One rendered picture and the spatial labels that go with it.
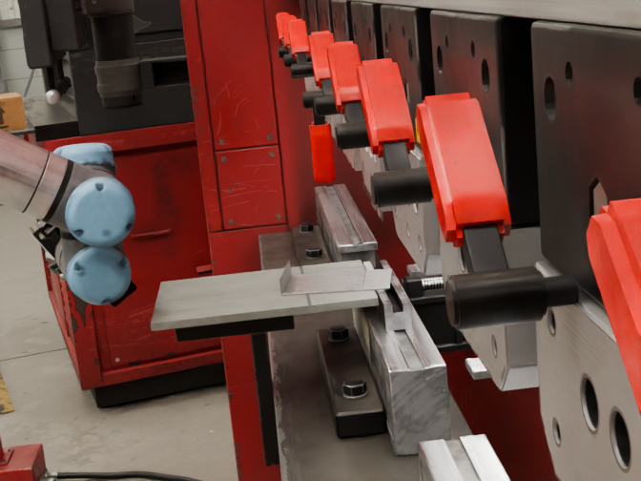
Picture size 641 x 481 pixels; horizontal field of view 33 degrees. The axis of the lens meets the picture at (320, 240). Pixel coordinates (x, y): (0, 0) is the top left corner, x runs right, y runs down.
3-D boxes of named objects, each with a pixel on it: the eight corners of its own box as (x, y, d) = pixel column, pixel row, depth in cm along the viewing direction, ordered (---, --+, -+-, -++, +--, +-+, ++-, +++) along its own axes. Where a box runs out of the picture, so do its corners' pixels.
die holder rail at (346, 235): (319, 233, 214) (314, 186, 211) (348, 230, 214) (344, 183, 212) (343, 305, 165) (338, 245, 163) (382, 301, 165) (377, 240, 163)
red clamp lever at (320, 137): (310, 182, 115) (301, 91, 113) (348, 178, 115) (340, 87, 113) (311, 185, 113) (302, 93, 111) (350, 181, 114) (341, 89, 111)
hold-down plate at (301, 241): (292, 242, 209) (291, 227, 208) (320, 239, 209) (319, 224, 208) (301, 283, 179) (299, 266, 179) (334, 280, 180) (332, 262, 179)
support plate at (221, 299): (161, 288, 141) (160, 282, 140) (361, 266, 142) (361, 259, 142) (151, 331, 123) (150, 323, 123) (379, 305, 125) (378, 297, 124)
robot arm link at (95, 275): (131, 237, 131) (137, 304, 133) (114, 221, 141) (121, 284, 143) (65, 245, 128) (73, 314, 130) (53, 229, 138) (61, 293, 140)
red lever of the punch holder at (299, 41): (283, 17, 136) (291, 71, 131) (316, 13, 137) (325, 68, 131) (284, 28, 138) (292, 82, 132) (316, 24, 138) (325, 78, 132)
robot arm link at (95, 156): (121, 149, 127) (131, 240, 129) (110, 138, 137) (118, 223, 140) (53, 156, 124) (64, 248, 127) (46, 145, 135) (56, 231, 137)
